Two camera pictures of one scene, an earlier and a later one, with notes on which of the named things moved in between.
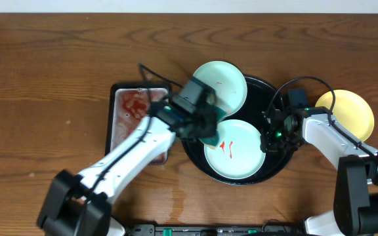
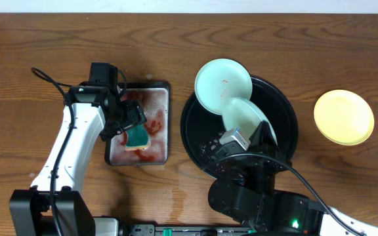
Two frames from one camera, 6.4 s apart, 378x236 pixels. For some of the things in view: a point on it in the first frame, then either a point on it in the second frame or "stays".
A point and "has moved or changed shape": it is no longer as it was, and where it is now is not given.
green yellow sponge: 218,112 has moved or changed shape
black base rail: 180,229 stays
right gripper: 268,145 -> 265,141
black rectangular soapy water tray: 128,104 stays
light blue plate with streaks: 238,155 has moved or changed shape
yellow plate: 350,112 stays
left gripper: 210,126 -> 136,115
